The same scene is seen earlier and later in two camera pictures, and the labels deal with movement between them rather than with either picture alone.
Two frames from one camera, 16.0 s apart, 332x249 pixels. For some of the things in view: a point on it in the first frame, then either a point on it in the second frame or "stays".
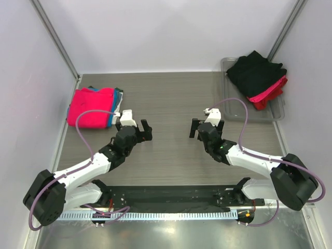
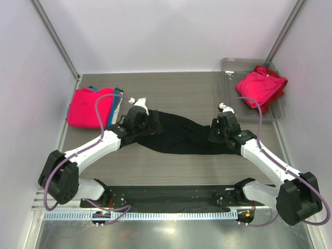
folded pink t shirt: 86,99 stays
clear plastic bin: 235,109 stays
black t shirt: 253,73 -> 179,135
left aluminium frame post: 40,11 stays
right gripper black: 195,123 -> 212,137
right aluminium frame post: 296,10 stays
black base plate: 164,197 stays
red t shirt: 262,104 -> 266,107
